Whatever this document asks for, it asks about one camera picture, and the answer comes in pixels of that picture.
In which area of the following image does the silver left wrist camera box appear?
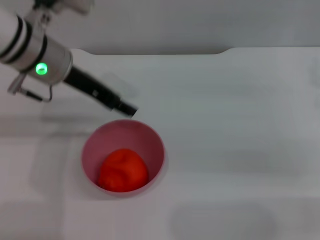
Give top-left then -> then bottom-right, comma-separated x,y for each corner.
33,0 -> 96,16

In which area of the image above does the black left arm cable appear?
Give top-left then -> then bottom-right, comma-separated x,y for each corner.
7,72 -> 54,103

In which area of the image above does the orange mandarin fruit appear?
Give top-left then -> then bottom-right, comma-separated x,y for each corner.
97,148 -> 150,193

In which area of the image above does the pink plastic bowl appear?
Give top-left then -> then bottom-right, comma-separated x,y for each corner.
80,119 -> 166,197

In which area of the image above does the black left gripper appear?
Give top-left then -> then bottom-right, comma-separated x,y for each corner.
63,65 -> 140,118

